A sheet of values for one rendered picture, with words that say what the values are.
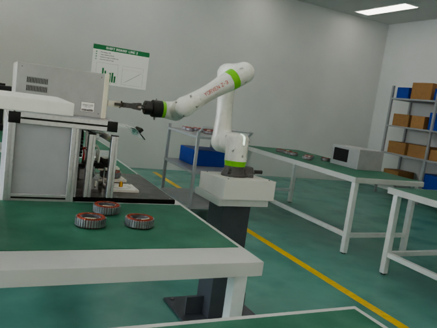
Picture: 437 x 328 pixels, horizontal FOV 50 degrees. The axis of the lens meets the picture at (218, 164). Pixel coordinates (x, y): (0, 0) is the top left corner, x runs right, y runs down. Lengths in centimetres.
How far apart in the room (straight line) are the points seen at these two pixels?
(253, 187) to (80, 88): 107
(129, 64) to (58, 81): 567
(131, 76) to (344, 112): 446
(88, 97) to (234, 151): 89
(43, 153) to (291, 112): 743
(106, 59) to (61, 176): 573
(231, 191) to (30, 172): 104
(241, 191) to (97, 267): 132
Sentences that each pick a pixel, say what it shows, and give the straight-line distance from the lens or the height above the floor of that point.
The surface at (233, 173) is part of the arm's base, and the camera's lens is 267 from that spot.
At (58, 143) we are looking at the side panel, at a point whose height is 100.
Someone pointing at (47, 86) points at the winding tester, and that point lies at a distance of 220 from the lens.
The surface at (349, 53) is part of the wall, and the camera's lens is 997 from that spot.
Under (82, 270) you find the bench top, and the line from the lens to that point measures 142.
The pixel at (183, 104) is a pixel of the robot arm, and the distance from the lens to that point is 248.
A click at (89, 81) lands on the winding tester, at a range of 223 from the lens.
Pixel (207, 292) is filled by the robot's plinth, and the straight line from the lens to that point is 286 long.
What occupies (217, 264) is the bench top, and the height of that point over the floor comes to 74.
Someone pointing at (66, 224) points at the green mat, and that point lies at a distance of 181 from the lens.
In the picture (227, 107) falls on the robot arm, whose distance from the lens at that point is 281.
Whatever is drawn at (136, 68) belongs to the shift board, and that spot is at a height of 163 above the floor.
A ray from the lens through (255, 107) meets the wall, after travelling 876.
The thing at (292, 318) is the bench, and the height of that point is 75.
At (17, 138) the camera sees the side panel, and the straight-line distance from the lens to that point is 209.
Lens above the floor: 126
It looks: 7 degrees down
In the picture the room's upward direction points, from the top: 8 degrees clockwise
